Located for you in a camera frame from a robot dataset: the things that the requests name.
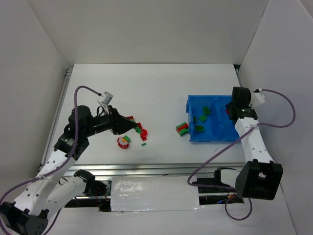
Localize green lego bricks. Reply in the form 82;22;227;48
135;127;141;134

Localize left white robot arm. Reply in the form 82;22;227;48
0;105;137;235

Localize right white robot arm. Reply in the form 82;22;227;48
214;87;283;200

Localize green small lego brick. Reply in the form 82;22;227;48
123;135;131;143

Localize red flower lego piece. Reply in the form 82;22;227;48
117;137;129;149

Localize red arch lego piece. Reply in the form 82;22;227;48
140;129;148;137

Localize blue plastic divided bin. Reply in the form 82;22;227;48
186;95;239;142

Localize green red layered lego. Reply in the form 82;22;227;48
176;122;188;137

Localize silver tape cover plate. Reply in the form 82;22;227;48
111;176;200;212

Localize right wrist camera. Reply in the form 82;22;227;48
249;89;267;108

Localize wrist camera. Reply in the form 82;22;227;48
97;91;113;111
249;89;267;108

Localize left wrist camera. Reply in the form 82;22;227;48
97;91;113;111

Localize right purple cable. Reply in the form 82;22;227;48
187;88;296;221

